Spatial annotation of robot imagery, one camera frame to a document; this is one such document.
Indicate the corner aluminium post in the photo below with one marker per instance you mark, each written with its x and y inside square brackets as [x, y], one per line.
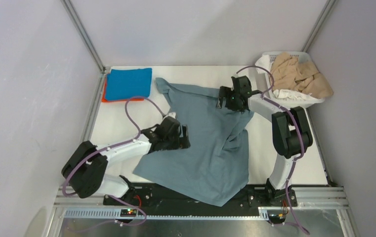
[76, 20]
[320, 22]

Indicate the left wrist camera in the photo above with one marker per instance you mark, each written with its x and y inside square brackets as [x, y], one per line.
[171, 115]

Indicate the folded orange t-shirt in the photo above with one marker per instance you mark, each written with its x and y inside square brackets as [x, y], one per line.
[104, 100]

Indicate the left corner aluminium post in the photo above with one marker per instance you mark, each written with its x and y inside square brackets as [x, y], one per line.
[76, 20]

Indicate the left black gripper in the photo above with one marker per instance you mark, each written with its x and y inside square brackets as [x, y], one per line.
[180, 142]

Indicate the left controller board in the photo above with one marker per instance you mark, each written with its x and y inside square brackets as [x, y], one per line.
[128, 212]

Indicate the white laundry basket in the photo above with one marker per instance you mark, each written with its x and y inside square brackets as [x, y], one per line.
[289, 98]

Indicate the beige crumpled t-shirt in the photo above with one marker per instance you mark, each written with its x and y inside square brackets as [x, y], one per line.
[290, 74]

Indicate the folded blue t-shirt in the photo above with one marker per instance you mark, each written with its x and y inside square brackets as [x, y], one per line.
[128, 84]

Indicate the right corner aluminium post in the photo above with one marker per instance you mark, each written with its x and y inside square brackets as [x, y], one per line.
[320, 22]

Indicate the controller board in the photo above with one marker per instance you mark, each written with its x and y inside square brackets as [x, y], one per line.
[277, 219]
[128, 212]

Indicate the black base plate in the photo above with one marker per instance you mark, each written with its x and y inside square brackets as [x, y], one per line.
[156, 200]

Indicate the aluminium frame rail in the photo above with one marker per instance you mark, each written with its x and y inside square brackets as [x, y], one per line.
[104, 207]

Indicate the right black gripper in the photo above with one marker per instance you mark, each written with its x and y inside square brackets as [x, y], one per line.
[227, 92]

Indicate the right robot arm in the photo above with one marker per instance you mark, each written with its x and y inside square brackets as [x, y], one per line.
[291, 137]

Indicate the grey-blue t-shirt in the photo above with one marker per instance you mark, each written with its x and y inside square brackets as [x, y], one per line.
[216, 165]

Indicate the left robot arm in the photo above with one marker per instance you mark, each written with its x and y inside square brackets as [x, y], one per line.
[85, 171]

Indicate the right controller board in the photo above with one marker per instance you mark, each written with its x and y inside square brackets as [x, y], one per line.
[277, 219]

